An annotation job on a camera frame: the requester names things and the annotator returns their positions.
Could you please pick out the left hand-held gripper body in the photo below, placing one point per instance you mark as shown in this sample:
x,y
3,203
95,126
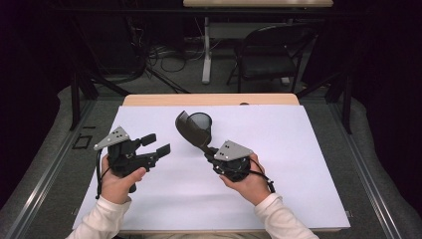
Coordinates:
x,y
122,156

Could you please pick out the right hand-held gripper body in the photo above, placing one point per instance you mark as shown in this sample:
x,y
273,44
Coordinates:
x,y
232,159

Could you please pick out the black mesh pen holder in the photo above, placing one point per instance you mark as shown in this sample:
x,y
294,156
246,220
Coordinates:
x,y
203,121

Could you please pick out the person's left hand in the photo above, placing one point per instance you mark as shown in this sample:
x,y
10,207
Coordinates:
x,y
116,187

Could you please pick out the person's right hand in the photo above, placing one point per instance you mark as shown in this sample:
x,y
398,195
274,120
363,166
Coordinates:
x,y
252,189

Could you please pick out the white paper sheet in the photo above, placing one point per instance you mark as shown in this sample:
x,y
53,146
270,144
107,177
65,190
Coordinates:
x,y
285,166

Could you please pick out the black metal stand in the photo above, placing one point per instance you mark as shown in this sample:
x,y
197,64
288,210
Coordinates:
x,y
346,99
75,99

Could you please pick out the black folding chair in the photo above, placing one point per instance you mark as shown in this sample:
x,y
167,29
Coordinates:
x,y
265,66

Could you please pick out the wooden desk with white legs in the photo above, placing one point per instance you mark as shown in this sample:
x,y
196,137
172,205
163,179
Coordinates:
x,y
258,3

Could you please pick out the aluminium rail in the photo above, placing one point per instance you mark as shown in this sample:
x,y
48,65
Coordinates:
x,y
49,172
368,179

